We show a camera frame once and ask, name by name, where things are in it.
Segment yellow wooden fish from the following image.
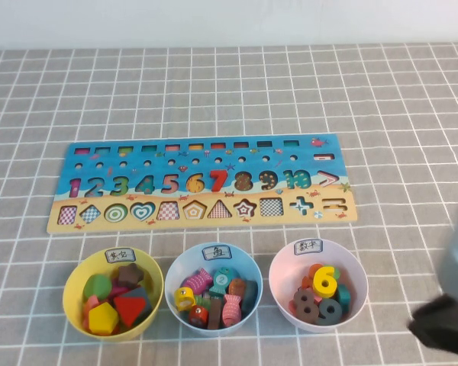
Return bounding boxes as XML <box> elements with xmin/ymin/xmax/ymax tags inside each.
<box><xmin>174</xmin><ymin>286</ymin><xmax>197</xmax><ymax>313</ymax></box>

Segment orange-brown wooden fish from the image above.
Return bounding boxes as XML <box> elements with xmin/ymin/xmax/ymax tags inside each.
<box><xmin>227</xmin><ymin>278</ymin><xmax>247</xmax><ymax>298</ymax></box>

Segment light pink wooden fish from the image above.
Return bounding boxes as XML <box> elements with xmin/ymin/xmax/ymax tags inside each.
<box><xmin>221</xmin><ymin>293</ymin><xmax>242</xmax><ymax>328</ymax></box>

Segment pink plastic bowl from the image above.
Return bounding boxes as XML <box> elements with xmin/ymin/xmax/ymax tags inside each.
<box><xmin>268</xmin><ymin>239</ymin><xmax>369</xmax><ymax>334</ymax></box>

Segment yellow wooden number six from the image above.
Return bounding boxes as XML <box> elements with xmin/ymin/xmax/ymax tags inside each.
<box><xmin>312</xmin><ymin>265</ymin><xmax>337</xmax><ymax>300</ymax></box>

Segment white label on blue bowl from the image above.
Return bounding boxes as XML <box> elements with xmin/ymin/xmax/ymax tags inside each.
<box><xmin>202</xmin><ymin>243</ymin><xmax>233</xmax><ymax>262</ymax></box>

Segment magenta wooden shape piece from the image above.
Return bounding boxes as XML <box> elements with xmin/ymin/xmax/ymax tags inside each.
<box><xmin>110</xmin><ymin>278</ymin><xmax>131</xmax><ymax>300</ymax></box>

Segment red wooden fish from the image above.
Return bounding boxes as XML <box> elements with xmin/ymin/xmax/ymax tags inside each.
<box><xmin>188</xmin><ymin>303</ymin><xmax>210</xmax><ymax>328</ymax></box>

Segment brown wooden number eight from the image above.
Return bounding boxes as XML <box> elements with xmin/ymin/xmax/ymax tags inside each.
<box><xmin>293</xmin><ymin>288</ymin><xmax>321</xmax><ymax>325</ymax></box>

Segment red wooden number seven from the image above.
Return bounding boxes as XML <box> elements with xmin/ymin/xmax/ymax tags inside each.
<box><xmin>208</xmin><ymin>169</ymin><xmax>229</xmax><ymax>194</ymax></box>

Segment colourful wooden puzzle board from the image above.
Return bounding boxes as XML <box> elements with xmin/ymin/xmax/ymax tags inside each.
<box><xmin>45</xmin><ymin>134</ymin><xmax>359</xmax><ymax>236</ymax></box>

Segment orange wooden shape piece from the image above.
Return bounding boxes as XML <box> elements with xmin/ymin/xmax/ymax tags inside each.
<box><xmin>82</xmin><ymin>295</ymin><xmax>102</xmax><ymax>317</ymax></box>

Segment brown wooden star piece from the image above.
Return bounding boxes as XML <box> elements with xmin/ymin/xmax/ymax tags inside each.
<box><xmin>117</xmin><ymin>262</ymin><xmax>145</xmax><ymax>289</ymax></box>

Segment teal wooden fish numbered two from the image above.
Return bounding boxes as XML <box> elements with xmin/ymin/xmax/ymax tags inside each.
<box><xmin>208</xmin><ymin>266</ymin><xmax>240</xmax><ymax>298</ymax></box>

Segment yellow wooden pentagon piece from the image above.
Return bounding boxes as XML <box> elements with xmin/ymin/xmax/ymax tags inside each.
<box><xmin>88</xmin><ymin>300</ymin><xmax>121</xmax><ymax>336</ymax></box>

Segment red wooden triangle piece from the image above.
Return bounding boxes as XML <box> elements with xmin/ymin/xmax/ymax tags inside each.
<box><xmin>112</xmin><ymin>295</ymin><xmax>148</xmax><ymax>329</ymax></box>

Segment orange wooden number piece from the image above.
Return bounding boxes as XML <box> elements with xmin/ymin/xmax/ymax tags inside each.
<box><xmin>308</xmin><ymin>262</ymin><xmax>325</xmax><ymax>283</ymax></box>

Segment green wooden circle piece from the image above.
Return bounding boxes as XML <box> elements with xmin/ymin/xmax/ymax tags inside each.
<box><xmin>82</xmin><ymin>273</ymin><xmax>113</xmax><ymax>302</ymax></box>

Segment grey wooden number nine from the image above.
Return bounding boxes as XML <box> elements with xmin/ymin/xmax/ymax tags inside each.
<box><xmin>315</xmin><ymin>297</ymin><xmax>344</xmax><ymax>326</ymax></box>

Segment magenta striped wooden fish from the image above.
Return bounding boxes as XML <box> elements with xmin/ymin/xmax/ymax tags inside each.
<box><xmin>181</xmin><ymin>268</ymin><xmax>214</xmax><ymax>295</ymax></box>

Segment white label on pink bowl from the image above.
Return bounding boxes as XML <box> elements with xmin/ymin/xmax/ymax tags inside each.
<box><xmin>293</xmin><ymin>239</ymin><xmax>324</xmax><ymax>256</ymax></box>

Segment blue plastic bowl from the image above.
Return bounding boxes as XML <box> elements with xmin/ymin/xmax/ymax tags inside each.
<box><xmin>164</xmin><ymin>242</ymin><xmax>264</xmax><ymax>338</ymax></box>

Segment yellow plastic bowl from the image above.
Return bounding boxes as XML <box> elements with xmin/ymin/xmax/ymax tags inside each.
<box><xmin>62</xmin><ymin>247</ymin><xmax>165</xmax><ymax>342</ymax></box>

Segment dark brown wooden fish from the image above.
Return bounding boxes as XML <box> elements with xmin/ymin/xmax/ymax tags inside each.
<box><xmin>207</xmin><ymin>297</ymin><xmax>224</xmax><ymax>331</ymax></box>

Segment dark teal wooden fish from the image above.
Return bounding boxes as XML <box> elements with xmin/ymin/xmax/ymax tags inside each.
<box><xmin>240</xmin><ymin>280</ymin><xmax>259</xmax><ymax>317</ymax></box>

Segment white label on yellow bowl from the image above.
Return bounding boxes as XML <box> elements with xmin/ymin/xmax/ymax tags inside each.
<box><xmin>105</xmin><ymin>247</ymin><xmax>137</xmax><ymax>265</ymax></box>

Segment teal wooden number piece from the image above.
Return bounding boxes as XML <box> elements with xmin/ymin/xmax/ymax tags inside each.
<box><xmin>335</xmin><ymin>284</ymin><xmax>352</xmax><ymax>316</ymax></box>

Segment dark teal square piece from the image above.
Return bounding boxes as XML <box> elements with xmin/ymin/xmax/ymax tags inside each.
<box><xmin>121</xmin><ymin>286</ymin><xmax>153</xmax><ymax>319</ymax></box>

